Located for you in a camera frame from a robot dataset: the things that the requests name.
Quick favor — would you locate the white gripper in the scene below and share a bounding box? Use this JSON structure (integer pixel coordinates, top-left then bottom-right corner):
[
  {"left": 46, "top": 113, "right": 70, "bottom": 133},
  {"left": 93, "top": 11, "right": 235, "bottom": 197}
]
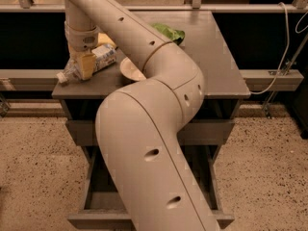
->
[{"left": 64, "top": 22, "right": 99, "bottom": 80}]

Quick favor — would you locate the clear plastic water bottle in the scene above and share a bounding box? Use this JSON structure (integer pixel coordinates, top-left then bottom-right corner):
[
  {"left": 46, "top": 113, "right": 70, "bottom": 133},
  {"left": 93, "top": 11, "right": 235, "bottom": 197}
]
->
[{"left": 57, "top": 45, "right": 116, "bottom": 85}]

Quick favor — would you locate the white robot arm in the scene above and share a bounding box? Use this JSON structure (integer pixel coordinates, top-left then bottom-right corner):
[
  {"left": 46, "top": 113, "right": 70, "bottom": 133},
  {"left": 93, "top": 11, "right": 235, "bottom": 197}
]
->
[{"left": 67, "top": 0, "right": 220, "bottom": 231}]

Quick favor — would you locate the closed grey upper drawer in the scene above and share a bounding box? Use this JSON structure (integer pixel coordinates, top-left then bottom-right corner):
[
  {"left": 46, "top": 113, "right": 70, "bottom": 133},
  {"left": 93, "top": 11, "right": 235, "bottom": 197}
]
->
[{"left": 65, "top": 119, "right": 235, "bottom": 146}]

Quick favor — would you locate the grey wooden drawer cabinet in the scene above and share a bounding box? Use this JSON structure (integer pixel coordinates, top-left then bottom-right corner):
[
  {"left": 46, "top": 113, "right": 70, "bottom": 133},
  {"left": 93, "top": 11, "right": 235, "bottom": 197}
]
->
[{"left": 51, "top": 10, "right": 251, "bottom": 166}]

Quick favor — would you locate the open grey bottom drawer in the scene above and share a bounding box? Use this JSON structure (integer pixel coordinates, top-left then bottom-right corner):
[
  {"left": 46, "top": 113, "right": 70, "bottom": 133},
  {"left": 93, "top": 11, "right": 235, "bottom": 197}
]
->
[{"left": 67, "top": 145, "right": 235, "bottom": 231}]

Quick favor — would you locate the yellow sponge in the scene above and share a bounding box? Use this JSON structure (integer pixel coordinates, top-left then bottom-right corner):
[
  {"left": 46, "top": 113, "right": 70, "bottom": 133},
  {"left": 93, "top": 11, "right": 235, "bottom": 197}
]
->
[{"left": 97, "top": 33, "right": 116, "bottom": 49}]

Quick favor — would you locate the white paper bowl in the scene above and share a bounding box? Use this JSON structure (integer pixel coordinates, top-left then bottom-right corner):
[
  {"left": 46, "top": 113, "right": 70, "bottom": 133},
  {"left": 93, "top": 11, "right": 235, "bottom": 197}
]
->
[{"left": 120, "top": 58, "right": 146, "bottom": 82}]

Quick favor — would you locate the green chip bag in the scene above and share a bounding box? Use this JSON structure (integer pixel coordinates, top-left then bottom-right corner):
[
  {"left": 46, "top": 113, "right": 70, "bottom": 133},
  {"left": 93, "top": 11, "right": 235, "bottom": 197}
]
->
[{"left": 151, "top": 23, "right": 186, "bottom": 45}]

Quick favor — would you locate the white cable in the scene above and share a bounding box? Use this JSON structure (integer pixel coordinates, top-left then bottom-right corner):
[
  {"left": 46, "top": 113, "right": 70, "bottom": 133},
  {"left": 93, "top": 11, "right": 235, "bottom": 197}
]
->
[{"left": 249, "top": 1, "right": 308, "bottom": 96}]

